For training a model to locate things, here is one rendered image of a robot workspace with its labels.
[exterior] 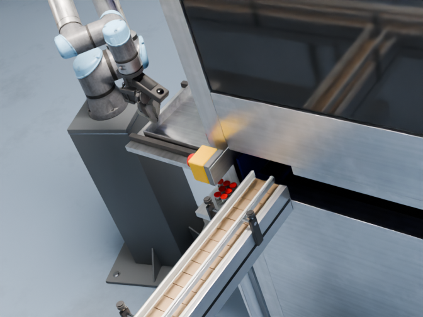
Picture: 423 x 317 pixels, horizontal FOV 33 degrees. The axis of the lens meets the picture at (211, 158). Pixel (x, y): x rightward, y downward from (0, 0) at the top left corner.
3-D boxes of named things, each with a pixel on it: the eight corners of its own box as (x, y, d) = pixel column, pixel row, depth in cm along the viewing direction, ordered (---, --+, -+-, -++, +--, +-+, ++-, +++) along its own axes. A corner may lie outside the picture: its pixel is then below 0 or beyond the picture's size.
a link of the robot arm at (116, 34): (123, 14, 209) (128, 26, 202) (135, 44, 216) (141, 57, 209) (97, 23, 209) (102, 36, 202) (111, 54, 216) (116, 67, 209)
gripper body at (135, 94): (140, 89, 227) (126, 58, 220) (160, 94, 222) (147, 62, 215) (124, 104, 224) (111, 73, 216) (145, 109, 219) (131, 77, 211)
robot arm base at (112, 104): (82, 121, 260) (72, 99, 254) (99, 95, 270) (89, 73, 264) (118, 120, 254) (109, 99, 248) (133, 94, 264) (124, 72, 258)
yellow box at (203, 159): (230, 168, 193) (223, 150, 189) (214, 187, 190) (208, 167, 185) (208, 163, 198) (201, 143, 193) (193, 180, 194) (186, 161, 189)
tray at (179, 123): (277, 109, 220) (275, 100, 218) (231, 164, 207) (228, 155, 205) (193, 90, 240) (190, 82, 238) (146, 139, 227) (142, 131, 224)
